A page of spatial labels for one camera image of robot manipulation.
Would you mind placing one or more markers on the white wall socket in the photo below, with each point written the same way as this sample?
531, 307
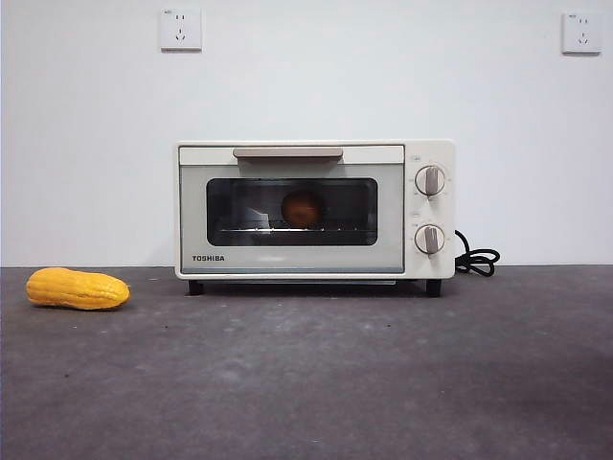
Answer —
180, 29
581, 33

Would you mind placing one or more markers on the cream toaster oven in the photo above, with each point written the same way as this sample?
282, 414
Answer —
431, 211

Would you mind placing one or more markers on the brown potato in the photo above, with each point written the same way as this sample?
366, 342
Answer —
301, 208

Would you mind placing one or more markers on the yellow corn cob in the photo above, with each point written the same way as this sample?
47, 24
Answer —
76, 289

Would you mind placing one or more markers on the beige oven knob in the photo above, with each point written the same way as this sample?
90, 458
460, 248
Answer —
430, 239
430, 181

